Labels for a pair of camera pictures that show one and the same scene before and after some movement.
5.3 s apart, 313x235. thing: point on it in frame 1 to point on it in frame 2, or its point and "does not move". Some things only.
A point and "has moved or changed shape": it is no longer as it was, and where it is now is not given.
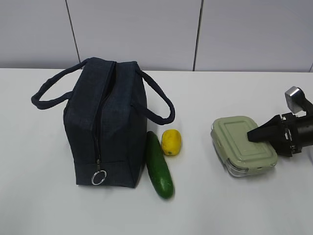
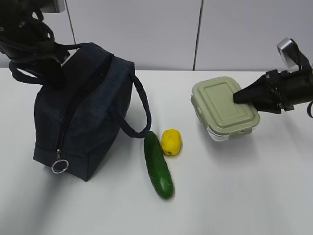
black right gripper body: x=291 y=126 to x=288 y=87
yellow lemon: x=171 y=142 does not move
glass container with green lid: x=239 y=155 to x=212 y=99
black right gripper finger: x=282 y=147 to x=271 y=106
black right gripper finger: x=273 y=129 to x=262 y=93
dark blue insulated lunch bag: x=106 y=120 has moved or changed shape
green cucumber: x=159 y=170 does not move
